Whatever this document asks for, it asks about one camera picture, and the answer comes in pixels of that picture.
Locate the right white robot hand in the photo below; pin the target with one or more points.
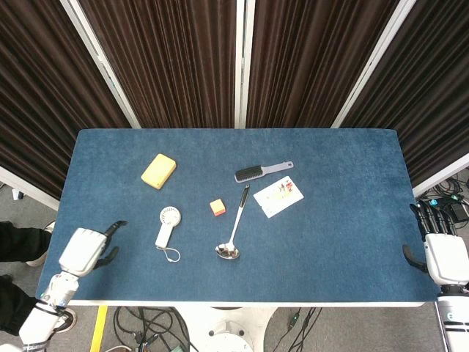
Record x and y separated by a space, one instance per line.
445 256

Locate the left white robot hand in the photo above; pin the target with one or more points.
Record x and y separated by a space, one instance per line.
82 249

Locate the white handheld fan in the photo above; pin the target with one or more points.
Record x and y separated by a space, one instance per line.
170 217

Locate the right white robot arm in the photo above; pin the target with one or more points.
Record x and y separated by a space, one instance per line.
454 319

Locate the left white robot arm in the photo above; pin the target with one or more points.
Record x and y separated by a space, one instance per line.
44 311

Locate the black power adapter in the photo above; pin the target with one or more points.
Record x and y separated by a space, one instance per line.
458 212

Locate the person leg black trousers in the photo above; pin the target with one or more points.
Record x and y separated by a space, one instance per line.
12 308
20 242

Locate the black white sneaker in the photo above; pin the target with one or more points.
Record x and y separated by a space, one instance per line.
69 319

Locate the yellow floor tape strip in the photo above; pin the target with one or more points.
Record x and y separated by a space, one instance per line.
99 328

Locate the yellow rectangular sponge block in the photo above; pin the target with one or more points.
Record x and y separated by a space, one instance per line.
158 171

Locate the blue table cloth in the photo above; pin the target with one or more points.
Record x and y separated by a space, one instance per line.
311 256

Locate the yellow orange small cube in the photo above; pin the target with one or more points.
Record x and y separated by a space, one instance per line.
217 207

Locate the dark brown pleated curtain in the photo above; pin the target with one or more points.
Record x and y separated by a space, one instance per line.
40 91
168 62
311 62
428 102

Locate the white printed flat packet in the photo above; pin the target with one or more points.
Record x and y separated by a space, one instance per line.
278 196

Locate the white screen frame rail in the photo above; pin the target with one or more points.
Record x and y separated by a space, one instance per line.
29 188
443 174

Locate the white table pedestal base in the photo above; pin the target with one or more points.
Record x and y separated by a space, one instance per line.
227 330

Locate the white screen frame post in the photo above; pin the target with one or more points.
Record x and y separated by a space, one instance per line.
99 60
373 62
243 62

